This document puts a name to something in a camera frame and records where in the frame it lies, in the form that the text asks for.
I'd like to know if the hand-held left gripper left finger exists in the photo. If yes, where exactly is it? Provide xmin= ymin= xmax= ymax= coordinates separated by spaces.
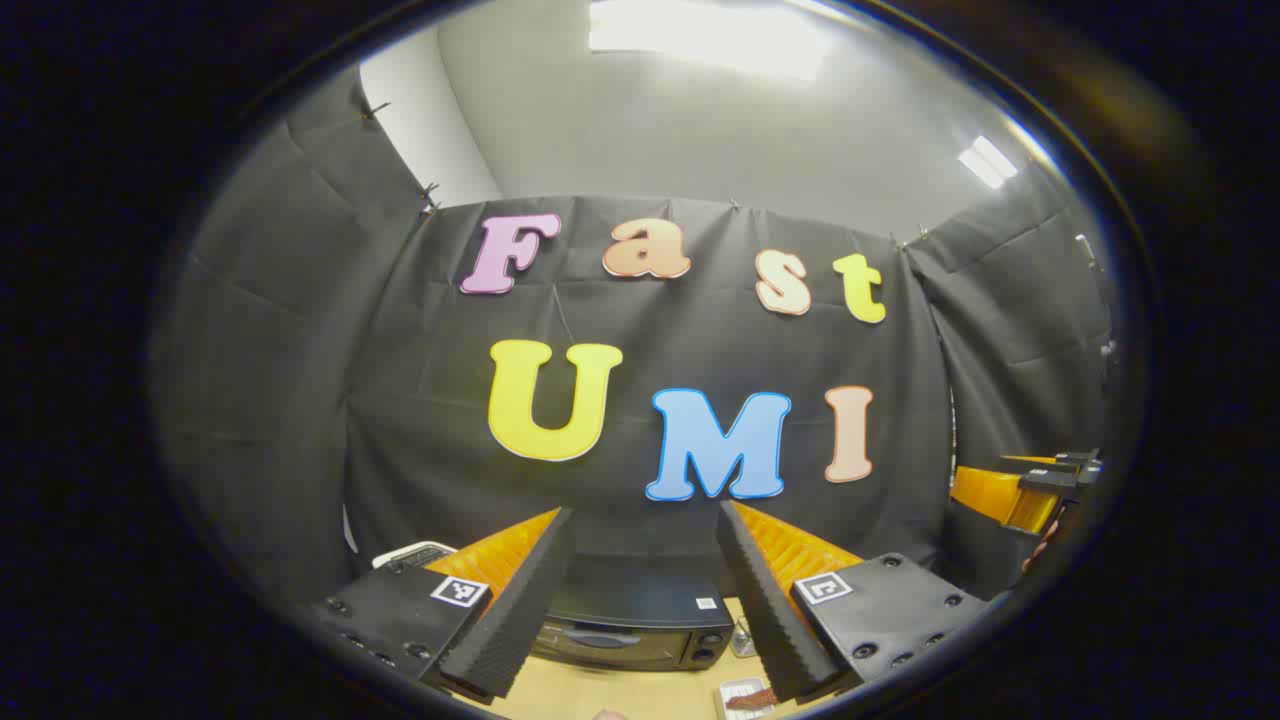
xmin=320 ymin=506 xmax=578 ymax=703

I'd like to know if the white toaster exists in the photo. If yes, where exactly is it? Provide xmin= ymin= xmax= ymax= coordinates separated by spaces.
xmin=372 ymin=541 xmax=458 ymax=573

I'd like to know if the black backdrop cloth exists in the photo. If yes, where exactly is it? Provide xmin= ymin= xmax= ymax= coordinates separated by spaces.
xmin=150 ymin=65 xmax=1116 ymax=611

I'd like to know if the large ceiling light panel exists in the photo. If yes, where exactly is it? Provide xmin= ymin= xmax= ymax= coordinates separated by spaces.
xmin=588 ymin=0 xmax=833 ymax=83

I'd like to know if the white ribbed tray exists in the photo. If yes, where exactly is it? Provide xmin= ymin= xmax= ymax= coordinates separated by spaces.
xmin=717 ymin=677 xmax=780 ymax=718

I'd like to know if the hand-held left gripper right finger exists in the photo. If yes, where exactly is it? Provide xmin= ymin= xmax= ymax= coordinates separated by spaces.
xmin=716 ymin=499 xmax=1013 ymax=705

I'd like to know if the small ceiling light panel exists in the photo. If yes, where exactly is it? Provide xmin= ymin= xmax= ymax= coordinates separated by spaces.
xmin=957 ymin=134 xmax=1020 ymax=191

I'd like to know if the black electric oven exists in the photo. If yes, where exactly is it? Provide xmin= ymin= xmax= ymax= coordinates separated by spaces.
xmin=530 ymin=555 xmax=736 ymax=673

